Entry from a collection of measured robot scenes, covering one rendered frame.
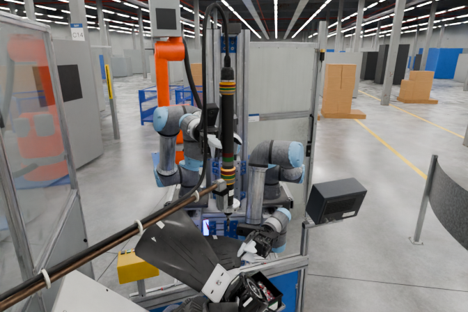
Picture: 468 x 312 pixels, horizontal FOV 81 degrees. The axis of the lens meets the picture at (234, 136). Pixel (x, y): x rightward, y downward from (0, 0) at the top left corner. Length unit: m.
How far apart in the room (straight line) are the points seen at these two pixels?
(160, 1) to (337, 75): 5.81
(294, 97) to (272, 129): 0.40
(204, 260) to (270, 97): 2.12
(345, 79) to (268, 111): 6.31
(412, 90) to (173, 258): 12.67
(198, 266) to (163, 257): 0.11
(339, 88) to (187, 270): 8.39
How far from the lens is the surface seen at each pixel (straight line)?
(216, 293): 0.91
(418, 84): 13.19
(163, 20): 4.71
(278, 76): 2.81
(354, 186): 1.56
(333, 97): 8.99
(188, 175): 1.65
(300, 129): 3.04
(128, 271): 1.33
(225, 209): 0.82
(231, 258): 1.08
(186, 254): 0.87
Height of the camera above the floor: 1.89
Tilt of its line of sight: 17 degrees down
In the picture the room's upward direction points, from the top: straight up
